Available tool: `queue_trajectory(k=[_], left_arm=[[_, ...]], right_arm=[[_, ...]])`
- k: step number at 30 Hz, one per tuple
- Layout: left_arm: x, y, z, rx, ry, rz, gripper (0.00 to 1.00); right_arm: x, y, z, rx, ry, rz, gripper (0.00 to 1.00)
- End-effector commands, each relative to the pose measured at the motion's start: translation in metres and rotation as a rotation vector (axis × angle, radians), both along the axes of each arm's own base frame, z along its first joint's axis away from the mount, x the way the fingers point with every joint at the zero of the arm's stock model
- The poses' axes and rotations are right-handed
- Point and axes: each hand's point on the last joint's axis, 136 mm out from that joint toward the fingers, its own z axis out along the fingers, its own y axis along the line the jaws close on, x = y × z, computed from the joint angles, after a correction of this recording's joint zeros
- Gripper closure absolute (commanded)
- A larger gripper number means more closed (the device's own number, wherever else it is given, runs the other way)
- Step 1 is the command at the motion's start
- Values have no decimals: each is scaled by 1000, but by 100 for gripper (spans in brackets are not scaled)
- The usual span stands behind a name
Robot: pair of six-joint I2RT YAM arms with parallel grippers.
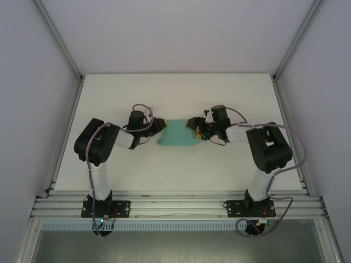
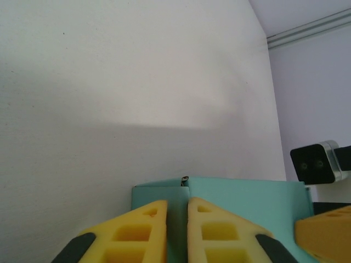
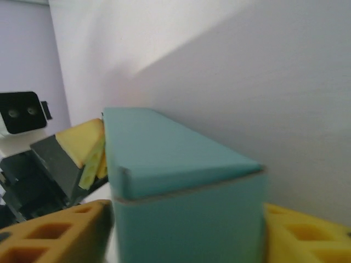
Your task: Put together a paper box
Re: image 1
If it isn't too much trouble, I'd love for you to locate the aluminium frame post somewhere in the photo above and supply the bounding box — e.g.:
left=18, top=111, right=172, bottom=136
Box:
left=273, top=0, right=326, bottom=82
left=34, top=0, right=84, bottom=83

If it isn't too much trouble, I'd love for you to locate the aluminium side rail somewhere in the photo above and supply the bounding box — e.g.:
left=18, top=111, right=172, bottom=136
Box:
left=43, top=78, right=85, bottom=198
left=271, top=76, right=313, bottom=198

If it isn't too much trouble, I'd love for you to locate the teal paper box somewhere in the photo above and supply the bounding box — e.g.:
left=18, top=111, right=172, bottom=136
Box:
left=156, top=119, right=201, bottom=148

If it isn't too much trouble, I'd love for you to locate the grey metal sheet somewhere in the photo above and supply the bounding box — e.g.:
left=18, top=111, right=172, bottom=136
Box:
left=30, top=230, right=324, bottom=263

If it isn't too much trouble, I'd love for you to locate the aluminium mounting rail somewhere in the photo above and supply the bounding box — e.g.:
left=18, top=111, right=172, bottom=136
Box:
left=30, top=190, right=329, bottom=220

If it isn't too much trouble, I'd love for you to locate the black round cable grommet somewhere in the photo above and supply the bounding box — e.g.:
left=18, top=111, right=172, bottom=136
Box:
left=245, top=221, right=266, bottom=238
left=93, top=227, right=113, bottom=238

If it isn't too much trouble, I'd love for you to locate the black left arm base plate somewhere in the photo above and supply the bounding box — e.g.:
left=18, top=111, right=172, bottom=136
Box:
left=81, top=199, right=131, bottom=219

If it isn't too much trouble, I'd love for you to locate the grey slotted cable duct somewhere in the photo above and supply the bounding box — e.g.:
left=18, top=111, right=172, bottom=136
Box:
left=41, top=221, right=247, bottom=231

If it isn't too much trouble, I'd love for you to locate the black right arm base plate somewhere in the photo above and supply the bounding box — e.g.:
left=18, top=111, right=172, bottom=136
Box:
left=223, top=199, right=275, bottom=219

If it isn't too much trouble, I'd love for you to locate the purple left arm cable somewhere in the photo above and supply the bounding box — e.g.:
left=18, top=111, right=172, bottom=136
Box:
left=84, top=103, right=154, bottom=239

